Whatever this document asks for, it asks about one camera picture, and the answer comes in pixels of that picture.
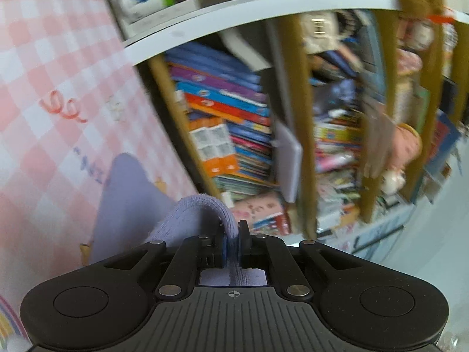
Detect upper white orange medicine box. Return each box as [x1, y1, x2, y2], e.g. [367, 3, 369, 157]
[196, 141, 239, 177]

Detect white power adapter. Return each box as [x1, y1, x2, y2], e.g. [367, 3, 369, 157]
[220, 192, 235, 208]

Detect row of colourful books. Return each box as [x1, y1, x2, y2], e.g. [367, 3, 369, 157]
[164, 41, 277, 201]

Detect wooden bookshelf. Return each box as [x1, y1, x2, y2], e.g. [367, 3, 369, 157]
[109, 0, 468, 238]

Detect pink cartoon cylinder cup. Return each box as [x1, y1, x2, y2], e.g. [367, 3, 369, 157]
[230, 191, 288, 233]

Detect red books on shelf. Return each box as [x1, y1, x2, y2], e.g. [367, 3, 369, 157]
[252, 210, 294, 237]

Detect pink and purple knit sweater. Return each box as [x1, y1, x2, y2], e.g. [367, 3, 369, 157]
[89, 153, 267, 287]

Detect white orange medicine box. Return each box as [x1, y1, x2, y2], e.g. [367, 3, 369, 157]
[189, 117, 235, 160]
[196, 141, 239, 177]

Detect white flat lamp head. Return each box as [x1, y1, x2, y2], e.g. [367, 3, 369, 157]
[272, 117, 303, 204]

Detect pink checkered cartoon tablecloth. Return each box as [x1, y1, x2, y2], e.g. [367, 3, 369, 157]
[1, 0, 195, 351]

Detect lower white orange medicine box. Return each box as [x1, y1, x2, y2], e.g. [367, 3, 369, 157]
[189, 117, 235, 160]

